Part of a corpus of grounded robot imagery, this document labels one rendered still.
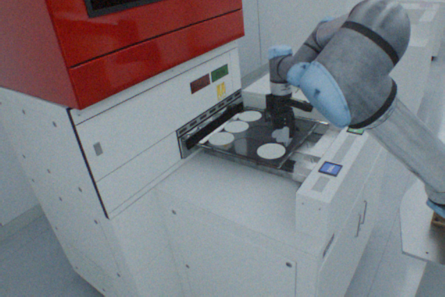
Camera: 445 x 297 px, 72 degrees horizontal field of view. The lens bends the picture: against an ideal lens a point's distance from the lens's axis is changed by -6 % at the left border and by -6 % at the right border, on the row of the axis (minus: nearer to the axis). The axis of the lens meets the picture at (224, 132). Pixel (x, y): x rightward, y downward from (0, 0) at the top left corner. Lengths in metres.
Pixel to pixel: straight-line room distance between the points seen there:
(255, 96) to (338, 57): 0.99
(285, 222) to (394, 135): 0.49
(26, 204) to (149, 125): 1.74
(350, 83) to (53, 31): 0.66
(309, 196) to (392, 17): 0.50
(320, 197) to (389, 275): 1.17
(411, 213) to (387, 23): 0.68
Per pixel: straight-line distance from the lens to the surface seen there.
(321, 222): 0.93
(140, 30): 1.01
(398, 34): 0.59
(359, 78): 0.56
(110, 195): 1.12
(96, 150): 1.02
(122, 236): 1.22
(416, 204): 1.15
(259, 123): 1.37
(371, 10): 0.60
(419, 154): 0.69
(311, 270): 0.99
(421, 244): 1.03
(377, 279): 1.97
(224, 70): 1.42
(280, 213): 1.05
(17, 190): 2.67
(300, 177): 1.11
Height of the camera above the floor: 1.53
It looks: 28 degrees down
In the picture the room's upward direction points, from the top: 7 degrees counter-clockwise
